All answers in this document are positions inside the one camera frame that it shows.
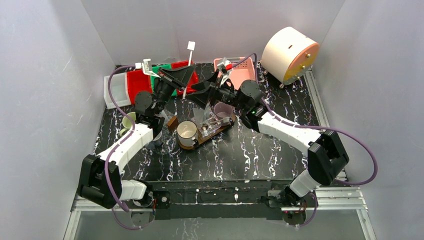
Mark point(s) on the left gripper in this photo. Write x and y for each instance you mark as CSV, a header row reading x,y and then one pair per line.
x,y
168,81

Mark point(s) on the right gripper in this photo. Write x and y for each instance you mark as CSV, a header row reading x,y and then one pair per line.
x,y
212,91

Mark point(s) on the black cap toothpaste tube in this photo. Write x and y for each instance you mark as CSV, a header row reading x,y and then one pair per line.
x,y
207,114

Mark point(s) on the orange cap toothpaste tube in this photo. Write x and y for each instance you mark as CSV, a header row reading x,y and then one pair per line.
x,y
199,116

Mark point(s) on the purple mug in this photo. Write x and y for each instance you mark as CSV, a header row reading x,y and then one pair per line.
x,y
223,110

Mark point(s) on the clear textured square holder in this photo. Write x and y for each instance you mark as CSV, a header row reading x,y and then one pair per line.
x,y
206,132

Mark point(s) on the beige toothbrush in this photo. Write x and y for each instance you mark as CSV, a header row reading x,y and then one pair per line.
x,y
224,122

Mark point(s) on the white ribbed mug black rim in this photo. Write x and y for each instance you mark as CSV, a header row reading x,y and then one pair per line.
x,y
187,133

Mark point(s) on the brown wooden holder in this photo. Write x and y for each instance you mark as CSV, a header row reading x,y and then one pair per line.
x,y
172,124

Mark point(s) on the green mug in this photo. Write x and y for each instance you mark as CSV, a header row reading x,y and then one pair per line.
x,y
127,123

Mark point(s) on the clear holder with round holes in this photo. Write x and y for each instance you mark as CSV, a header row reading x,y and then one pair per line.
x,y
166,115

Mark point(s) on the grey mug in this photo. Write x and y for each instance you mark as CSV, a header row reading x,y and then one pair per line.
x,y
158,140

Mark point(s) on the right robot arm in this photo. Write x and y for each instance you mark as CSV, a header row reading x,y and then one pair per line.
x,y
325,152

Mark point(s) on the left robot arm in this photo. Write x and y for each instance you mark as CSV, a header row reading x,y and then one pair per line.
x,y
100,176

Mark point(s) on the brown oval wooden tray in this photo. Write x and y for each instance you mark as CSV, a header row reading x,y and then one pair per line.
x,y
200,141

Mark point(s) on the right red plastic bin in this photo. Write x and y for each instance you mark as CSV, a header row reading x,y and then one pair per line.
x,y
193,80

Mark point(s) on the red plastic bin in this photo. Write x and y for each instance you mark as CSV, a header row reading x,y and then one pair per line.
x,y
137,81
193,80

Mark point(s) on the green plastic bin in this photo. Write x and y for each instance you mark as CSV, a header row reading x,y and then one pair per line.
x,y
157,70

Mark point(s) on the left red plastic bin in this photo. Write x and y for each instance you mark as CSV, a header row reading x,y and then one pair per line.
x,y
137,81

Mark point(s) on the pink perforated basket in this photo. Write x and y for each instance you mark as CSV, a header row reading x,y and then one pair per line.
x,y
240,73

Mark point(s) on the white plastic bin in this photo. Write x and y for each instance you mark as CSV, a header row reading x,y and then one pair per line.
x,y
119,90

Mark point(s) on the white cylindrical appliance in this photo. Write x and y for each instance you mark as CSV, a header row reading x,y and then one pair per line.
x,y
288,55

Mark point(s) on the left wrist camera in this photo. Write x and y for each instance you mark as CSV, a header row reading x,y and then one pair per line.
x,y
146,67

